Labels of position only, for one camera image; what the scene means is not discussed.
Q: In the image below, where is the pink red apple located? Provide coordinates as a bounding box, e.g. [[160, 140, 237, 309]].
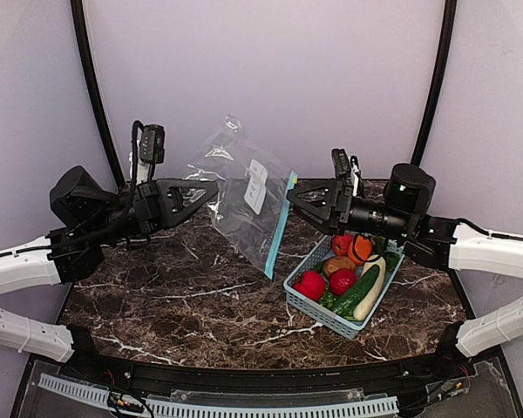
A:
[[331, 233, 354, 256]]

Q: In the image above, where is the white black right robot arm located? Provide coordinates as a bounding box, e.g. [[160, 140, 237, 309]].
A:
[[287, 157, 523, 367]]

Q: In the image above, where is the light blue plastic basket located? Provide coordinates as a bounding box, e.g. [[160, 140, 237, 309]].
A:
[[283, 237, 404, 340]]

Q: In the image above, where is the green leafy vegetable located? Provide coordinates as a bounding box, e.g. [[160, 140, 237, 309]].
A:
[[371, 236, 400, 273]]

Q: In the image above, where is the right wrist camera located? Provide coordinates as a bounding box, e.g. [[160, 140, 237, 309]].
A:
[[331, 148, 360, 179]]

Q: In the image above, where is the white radish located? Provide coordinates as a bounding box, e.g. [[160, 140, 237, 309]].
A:
[[353, 257, 387, 321]]

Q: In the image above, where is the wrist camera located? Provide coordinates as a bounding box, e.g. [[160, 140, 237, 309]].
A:
[[139, 125, 165, 165], [331, 148, 360, 179]]

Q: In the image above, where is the orange fruit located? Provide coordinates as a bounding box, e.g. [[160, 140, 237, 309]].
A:
[[347, 235, 373, 266]]

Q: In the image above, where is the white slotted cable duct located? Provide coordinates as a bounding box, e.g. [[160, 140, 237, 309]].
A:
[[37, 373, 399, 417]]

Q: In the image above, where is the black front rail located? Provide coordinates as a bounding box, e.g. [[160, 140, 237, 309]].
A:
[[60, 352, 472, 397]]

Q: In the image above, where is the brown potato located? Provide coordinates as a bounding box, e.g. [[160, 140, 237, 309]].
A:
[[322, 256, 357, 279]]

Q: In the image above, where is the dark red round fruit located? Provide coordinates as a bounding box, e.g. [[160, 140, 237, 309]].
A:
[[329, 268, 358, 296]]

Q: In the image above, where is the green grapes bunch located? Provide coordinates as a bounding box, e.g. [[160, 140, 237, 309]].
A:
[[317, 290, 338, 311]]

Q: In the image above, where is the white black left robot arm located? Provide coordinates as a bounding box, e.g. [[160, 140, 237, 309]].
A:
[[0, 165, 218, 363]]

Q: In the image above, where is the red tomato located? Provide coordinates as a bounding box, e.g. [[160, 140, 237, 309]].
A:
[[293, 271, 326, 301]]

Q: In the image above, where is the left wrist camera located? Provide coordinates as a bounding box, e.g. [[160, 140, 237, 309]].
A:
[[139, 125, 165, 165]]

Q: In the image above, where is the green cucumber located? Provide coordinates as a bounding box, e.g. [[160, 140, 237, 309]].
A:
[[332, 279, 362, 319]]

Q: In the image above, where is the clear zip top bag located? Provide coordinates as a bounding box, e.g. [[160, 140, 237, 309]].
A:
[[186, 114, 297, 280]]

